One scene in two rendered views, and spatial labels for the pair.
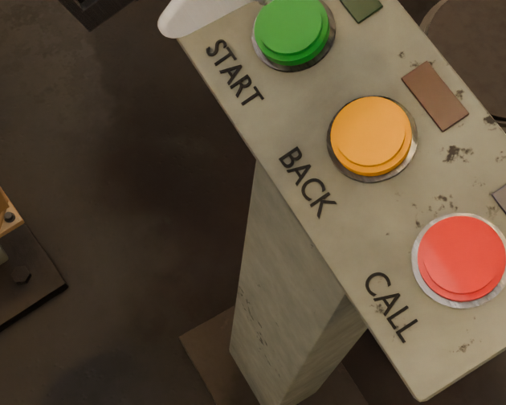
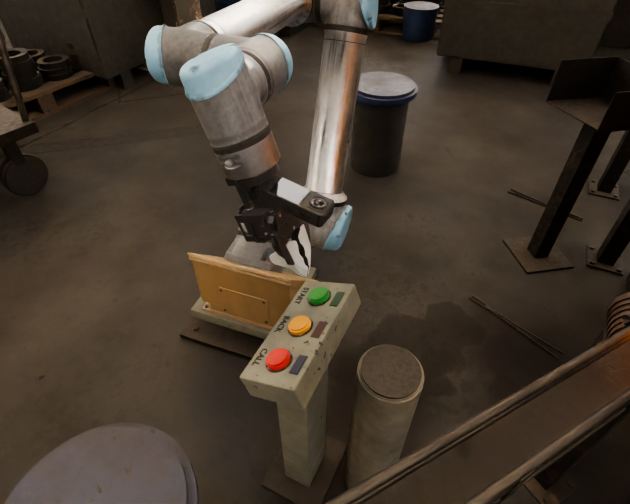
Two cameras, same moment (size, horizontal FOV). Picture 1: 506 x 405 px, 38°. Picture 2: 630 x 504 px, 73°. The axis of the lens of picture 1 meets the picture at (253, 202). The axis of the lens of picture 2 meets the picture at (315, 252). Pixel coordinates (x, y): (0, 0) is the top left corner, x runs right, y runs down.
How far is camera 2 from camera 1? 0.55 m
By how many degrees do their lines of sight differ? 42
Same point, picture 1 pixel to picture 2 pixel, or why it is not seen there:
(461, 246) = (279, 354)
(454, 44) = (379, 355)
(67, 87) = (359, 325)
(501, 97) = (371, 376)
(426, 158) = (301, 338)
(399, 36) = (331, 314)
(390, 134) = (300, 326)
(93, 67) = (373, 327)
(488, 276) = (274, 364)
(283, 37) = (313, 294)
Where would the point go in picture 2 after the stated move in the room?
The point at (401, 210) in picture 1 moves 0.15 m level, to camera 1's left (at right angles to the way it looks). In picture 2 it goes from (285, 343) to (255, 284)
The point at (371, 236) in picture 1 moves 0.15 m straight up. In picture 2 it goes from (275, 342) to (269, 282)
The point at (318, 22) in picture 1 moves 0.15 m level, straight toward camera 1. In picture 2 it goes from (321, 297) to (238, 320)
